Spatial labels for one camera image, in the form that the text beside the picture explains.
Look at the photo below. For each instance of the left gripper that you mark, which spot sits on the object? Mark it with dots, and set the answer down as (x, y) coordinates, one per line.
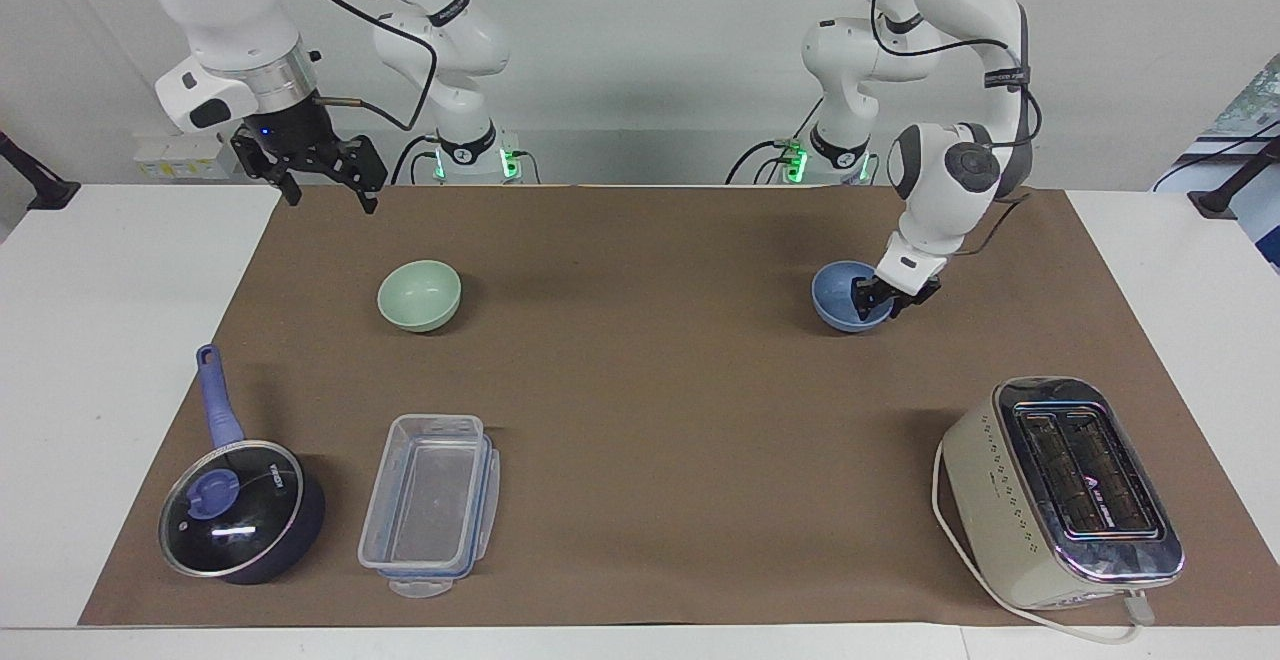
(918, 292)

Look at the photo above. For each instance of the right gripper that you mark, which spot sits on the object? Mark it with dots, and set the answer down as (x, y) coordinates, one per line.
(295, 130)

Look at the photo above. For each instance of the blue bowl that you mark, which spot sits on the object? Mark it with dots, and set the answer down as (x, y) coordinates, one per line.
(835, 300)

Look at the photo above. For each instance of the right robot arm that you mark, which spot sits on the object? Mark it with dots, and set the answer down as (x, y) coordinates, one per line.
(220, 10)

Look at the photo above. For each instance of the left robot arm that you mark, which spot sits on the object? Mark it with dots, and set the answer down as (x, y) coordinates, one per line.
(950, 0)

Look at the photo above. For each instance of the green bowl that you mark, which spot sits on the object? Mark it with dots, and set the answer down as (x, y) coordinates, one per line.
(418, 295)

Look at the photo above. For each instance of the cream and chrome toaster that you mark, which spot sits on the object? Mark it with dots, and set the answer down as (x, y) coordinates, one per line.
(1060, 490)

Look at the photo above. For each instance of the black stand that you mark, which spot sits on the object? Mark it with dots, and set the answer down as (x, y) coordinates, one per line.
(1235, 185)
(40, 185)

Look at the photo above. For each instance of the glass lid with blue knob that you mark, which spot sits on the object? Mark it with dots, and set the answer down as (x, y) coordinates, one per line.
(230, 510)

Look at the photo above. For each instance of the clear plastic food container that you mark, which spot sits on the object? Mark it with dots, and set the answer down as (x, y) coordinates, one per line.
(487, 500)

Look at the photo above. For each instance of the white wall socket box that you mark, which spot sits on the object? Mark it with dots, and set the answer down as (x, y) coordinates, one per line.
(185, 160)

